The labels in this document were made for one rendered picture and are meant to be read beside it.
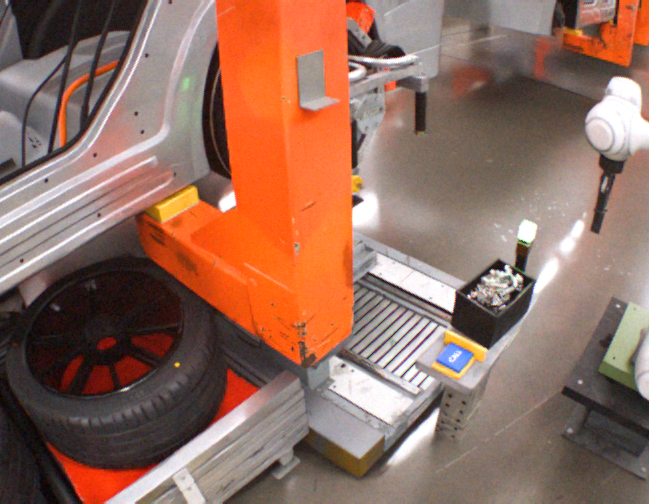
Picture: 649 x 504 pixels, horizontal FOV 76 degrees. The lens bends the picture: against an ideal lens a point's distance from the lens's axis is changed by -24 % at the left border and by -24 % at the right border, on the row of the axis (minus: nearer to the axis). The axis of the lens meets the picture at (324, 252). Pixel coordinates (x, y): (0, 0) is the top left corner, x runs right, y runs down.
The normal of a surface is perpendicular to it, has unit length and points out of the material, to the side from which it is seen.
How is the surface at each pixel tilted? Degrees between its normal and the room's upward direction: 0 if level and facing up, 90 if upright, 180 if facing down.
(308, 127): 90
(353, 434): 0
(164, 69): 90
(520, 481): 0
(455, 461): 0
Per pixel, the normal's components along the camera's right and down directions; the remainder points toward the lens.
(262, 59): -0.66, 0.46
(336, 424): -0.04, -0.81
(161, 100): 0.75, 0.36
